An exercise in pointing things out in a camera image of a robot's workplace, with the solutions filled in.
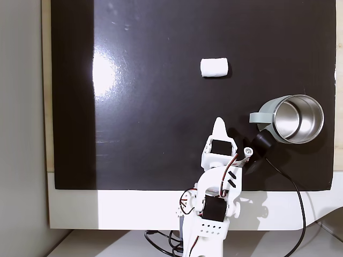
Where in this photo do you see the white gauze roll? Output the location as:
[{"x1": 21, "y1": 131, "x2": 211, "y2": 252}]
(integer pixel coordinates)
[{"x1": 199, "y1": 57, "x2": 229, "y2": 79}]

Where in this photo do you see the steel cup with grey handle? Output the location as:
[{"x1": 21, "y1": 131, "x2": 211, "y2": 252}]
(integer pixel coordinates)
[{"x1": 249, "y1": 94, "x2": 325, "y2": 145}]

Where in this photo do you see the black glossy mat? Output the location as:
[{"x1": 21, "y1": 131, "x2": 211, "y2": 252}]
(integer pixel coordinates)
[{"x1": 50, "y1": 0, "x2": 337, "y2": 192}]

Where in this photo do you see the black power cable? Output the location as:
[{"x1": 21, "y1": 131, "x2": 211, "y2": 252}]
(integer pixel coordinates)
[
  {"x1": 144, "y1": 230, "x2": 185, "y2": 257},
  {"x1": 168, "y1": 231, "x2": 186, "y2": 249}
]

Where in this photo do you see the black camera cable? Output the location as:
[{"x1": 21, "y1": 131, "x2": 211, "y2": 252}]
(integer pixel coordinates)
[{"x1": 264, "y1": 156, "x2": 308, "y2": 257}]

